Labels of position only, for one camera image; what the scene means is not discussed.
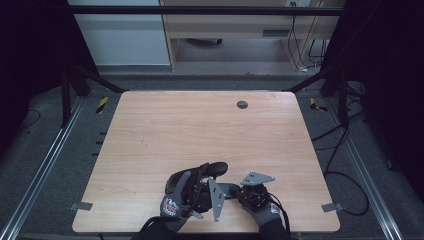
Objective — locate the person's left hand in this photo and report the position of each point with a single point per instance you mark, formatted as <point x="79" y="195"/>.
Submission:
<point x="178" y="203"/>

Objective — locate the white cabinet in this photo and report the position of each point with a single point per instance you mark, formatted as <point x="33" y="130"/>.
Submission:
<point x="123" y="36"/>

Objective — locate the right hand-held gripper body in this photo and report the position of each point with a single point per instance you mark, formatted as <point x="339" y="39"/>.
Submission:
<point x="255" y="193"/>

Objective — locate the dark round table grommet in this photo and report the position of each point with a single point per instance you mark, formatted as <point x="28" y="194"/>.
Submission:
<point x="242" y="104"/>

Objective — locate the black metal frame strut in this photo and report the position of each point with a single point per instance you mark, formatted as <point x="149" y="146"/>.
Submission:
<point x="328" y="80"/>
<point x="90" y="78"/>

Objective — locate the aluminium floor rail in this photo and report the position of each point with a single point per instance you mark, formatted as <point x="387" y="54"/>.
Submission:
<point x="36" y="173"/>
<point x="363" y="173"/>

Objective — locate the grey tape piece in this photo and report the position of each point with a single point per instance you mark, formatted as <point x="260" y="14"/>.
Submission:
<point x="331" y="207"/>
<point x="80" y="206"/>

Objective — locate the yellow black hazard tape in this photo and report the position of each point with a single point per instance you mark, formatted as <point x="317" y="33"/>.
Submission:
<point x="316" y="105"/>
<point x="102" y="105"/>

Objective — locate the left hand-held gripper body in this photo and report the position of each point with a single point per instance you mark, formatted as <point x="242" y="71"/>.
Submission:
<point x="215" y="196"/>

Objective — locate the person's right hand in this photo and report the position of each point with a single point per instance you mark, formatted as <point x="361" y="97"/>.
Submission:
<point x="263" y="213"/>

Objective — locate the black horizontal frame bar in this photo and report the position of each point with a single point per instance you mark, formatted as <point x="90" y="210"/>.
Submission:
<point x="206" y="10"/>

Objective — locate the black stapler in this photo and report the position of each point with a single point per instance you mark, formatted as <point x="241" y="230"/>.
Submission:
<point x="215" y="170"/>

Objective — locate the light wooden desk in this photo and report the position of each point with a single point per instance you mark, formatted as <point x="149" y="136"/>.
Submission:
<point x="233" y="28"/>

